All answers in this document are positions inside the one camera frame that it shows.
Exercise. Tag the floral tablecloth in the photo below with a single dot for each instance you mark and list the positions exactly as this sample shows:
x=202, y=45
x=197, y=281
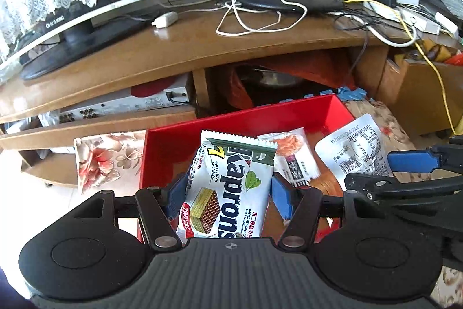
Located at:
x=108, y=157

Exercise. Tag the white green wafer packet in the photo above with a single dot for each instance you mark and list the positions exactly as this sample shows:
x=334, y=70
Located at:
x=231, y=186

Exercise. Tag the white charger adapter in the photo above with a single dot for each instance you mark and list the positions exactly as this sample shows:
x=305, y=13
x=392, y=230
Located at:
x=165, y=20

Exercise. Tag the white barcode snack packet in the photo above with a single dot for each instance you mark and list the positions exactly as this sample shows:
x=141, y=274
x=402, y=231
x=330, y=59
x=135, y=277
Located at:
x=354, y=149

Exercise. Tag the blue plastic piece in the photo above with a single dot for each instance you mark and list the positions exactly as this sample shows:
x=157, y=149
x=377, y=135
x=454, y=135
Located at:
x=352, y=93

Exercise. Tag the long white power strip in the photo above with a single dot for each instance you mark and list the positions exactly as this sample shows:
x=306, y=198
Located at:
x=412, y=17

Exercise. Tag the wooden television cabinet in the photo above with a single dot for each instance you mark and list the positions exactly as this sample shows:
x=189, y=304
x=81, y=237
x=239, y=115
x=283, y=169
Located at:
x=181, y=52

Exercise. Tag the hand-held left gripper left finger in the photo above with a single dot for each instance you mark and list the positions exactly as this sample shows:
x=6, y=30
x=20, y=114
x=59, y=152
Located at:
x=178, y=195

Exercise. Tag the metal pot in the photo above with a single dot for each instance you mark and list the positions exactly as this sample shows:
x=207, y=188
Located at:
x=271, y=77

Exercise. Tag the short white power strip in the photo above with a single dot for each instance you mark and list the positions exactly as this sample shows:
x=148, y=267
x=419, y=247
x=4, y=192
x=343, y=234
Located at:
x=445, y=23

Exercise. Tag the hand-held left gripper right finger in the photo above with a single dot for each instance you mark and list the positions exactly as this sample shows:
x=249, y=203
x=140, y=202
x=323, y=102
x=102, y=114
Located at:
x=282, y=196

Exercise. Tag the white orange snack packet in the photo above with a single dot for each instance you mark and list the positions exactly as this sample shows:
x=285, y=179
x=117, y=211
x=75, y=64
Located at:
x=293, y=157

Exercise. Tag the silver media player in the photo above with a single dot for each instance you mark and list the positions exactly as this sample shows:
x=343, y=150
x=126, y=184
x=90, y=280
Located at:
x=137, y=105

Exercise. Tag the red plastic bag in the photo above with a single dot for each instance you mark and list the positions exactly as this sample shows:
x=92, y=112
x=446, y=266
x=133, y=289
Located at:
x=455, y=59

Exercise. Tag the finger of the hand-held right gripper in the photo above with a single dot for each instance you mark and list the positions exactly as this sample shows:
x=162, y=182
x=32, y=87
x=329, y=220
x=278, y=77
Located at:
x=412, y=160
x=398, y=187

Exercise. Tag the red cardboard box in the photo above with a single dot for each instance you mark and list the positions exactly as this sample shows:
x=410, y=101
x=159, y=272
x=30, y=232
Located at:
x=162, y=149

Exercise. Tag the brown gold packaging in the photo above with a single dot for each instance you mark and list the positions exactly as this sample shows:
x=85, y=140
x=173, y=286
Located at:
x=436, y=50

